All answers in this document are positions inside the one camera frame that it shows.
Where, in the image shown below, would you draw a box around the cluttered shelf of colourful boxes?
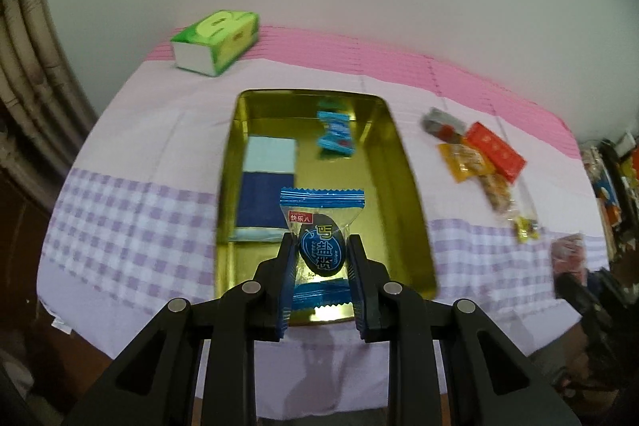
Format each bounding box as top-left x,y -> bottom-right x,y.
579,134 -> 639,257

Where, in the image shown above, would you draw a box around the gold tin box maroon sides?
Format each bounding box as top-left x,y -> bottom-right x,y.
214,89 -> 440,327

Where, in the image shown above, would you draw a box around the red snack packet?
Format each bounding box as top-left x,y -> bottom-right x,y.
465,121 -> 527,183

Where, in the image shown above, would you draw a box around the carved wooden furniture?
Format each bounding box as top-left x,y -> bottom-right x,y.
0,0 -> 98,217

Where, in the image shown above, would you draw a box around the blue candy dark oval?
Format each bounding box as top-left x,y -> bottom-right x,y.
280,186 -> 365,312

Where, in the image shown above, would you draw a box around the grey snack packet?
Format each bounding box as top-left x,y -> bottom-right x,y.
422,107 -> 467,142

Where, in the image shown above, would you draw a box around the pink plastic bag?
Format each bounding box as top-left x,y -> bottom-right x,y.
550,234 -> 587,287

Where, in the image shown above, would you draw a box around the clear packet of brown snacks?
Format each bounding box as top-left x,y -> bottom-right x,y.
479,171 -> 537,227

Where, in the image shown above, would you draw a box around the pink and purple checkered tablecloth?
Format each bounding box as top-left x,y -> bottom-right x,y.
36,26 -> 612,417

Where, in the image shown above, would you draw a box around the green tissue pack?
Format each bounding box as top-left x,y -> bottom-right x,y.
171,9 -> 261,78

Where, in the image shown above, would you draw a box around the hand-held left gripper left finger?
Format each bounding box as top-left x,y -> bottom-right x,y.
62,231 -> 300,426

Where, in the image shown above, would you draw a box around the small blue candy packet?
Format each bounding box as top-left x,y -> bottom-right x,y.
316,109 -> 355,155

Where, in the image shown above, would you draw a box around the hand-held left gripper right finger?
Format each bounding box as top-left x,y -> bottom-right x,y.
348,234 -> 582,426

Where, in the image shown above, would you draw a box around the dark blue flat packet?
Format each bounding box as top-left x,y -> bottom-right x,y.
236,171 -> 296,227

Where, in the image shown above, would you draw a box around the orange snack packet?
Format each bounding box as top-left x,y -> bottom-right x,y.
438,143 -> 495,182

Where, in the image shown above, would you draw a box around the light blue flat packet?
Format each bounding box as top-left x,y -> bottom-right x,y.
243,137 -> 296,174
232,227 -> 285,242

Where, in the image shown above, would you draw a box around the black bag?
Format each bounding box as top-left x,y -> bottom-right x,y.
554,269 -> 639,357

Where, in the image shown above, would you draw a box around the small yellow candy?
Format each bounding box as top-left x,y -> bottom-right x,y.
514,215 -> 540,243

